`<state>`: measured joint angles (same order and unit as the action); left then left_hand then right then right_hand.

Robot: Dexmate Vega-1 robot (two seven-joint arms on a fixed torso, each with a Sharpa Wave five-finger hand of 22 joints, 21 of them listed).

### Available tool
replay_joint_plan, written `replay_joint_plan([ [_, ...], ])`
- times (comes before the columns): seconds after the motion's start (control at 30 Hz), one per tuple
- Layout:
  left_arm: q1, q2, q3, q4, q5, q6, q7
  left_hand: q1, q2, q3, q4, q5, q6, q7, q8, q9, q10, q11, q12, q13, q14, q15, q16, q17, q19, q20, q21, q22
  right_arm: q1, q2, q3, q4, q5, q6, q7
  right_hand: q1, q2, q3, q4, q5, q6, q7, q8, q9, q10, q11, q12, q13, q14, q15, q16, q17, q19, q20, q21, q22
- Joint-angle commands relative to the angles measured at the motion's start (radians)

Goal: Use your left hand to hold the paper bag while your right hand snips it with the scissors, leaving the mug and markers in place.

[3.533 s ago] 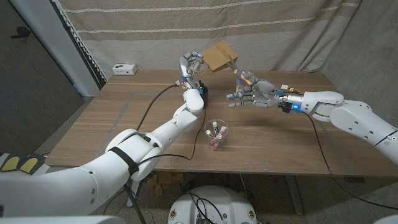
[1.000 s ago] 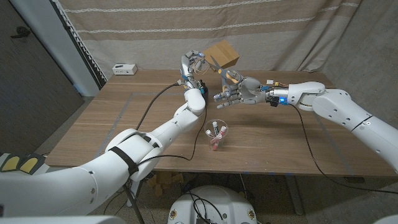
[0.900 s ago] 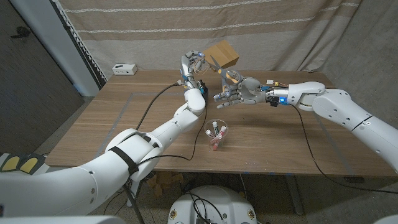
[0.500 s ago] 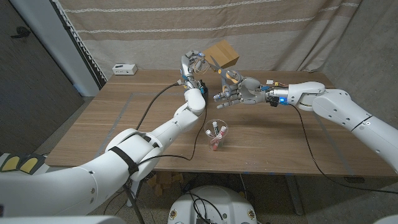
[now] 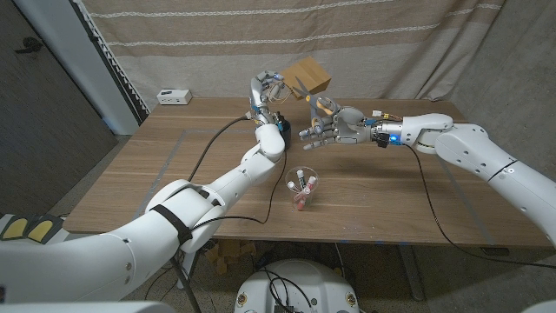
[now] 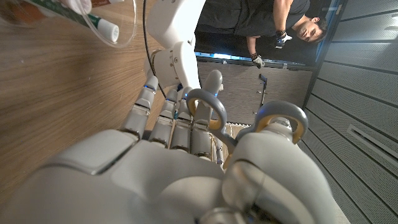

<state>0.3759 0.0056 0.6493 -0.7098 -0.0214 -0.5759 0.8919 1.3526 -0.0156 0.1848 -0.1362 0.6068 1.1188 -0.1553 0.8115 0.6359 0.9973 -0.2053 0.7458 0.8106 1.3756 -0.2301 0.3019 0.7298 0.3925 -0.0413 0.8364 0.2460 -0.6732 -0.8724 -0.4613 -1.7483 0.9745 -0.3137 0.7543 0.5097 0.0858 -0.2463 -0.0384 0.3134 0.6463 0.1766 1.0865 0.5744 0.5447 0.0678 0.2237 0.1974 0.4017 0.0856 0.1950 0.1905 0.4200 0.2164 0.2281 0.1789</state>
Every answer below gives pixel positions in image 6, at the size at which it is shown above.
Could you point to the person left gloved hand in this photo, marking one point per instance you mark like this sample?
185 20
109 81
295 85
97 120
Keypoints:
258 60

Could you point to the person right gloved hand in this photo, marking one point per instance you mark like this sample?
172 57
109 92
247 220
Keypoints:
282 39

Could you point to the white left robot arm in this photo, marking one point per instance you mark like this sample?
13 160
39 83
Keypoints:
174 18

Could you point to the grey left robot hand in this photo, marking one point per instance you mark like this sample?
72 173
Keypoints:
219 151

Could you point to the person in black shirt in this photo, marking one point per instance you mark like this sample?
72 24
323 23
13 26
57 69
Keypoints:
248 15

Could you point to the person right forearm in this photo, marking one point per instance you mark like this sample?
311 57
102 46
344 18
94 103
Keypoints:
281 15

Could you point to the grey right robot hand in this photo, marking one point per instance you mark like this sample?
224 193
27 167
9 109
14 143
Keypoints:
140 186

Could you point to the person left forearm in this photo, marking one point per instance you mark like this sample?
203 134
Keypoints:
252 45

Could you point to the silver rail with blue light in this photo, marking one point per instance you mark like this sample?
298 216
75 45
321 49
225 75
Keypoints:
289 65

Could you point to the long ceiling slot diffuser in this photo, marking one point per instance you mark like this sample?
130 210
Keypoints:
373 141

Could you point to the white marker black band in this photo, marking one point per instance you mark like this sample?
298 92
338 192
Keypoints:
107 30

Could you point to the clear plastic cup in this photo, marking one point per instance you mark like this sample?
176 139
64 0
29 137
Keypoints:
127 25

